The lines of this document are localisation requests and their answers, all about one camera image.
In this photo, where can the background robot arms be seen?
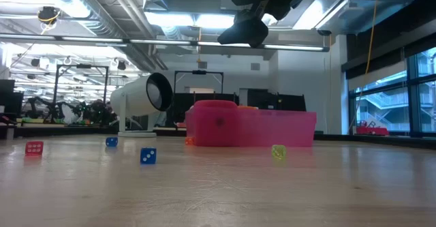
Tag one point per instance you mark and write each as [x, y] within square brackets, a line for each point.
[95, 112]

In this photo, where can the small blue die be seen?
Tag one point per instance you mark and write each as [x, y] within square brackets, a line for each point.
[148, 155]
[111, 141]

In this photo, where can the black ceiling security camera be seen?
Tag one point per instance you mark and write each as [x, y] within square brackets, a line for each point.
[324, 32]

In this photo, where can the dark-framed window wall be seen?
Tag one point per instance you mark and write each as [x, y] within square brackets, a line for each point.
[381, 101]

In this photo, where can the magenta foam die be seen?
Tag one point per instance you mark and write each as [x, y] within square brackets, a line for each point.
[214, 104]

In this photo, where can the large silver spiral duct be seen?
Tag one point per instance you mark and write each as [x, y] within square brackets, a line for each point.
[102, 22]

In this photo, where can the grey wall vent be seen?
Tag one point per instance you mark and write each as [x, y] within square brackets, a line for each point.
[202, 64]
[255, 66]

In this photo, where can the long linear ceiling light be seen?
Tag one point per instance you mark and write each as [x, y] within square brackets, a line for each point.
[225, 44]

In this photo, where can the small yellow-green die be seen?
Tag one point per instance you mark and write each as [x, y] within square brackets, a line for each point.
[278, 151]

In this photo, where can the translucent pink plastic bin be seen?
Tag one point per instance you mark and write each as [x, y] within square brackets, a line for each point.
[282, 128]

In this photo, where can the small red die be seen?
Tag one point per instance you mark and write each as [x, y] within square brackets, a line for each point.
[34, 148]

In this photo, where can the red object by window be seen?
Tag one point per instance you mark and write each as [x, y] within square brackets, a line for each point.
[371, 131]

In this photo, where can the white cylindrical projector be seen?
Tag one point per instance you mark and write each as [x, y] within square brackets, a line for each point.
[136, 97]

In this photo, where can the black ceiling spotlight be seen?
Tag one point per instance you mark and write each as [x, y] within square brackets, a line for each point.
[35, 62]
[121, 64]

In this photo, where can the black gantry frame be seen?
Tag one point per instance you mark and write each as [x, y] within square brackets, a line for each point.
[199, 72]
[81, 65]

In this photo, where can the black monitor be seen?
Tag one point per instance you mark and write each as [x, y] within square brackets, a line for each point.
[8, 94]

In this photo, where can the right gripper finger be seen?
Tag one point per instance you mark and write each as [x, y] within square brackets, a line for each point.
[245, 31]

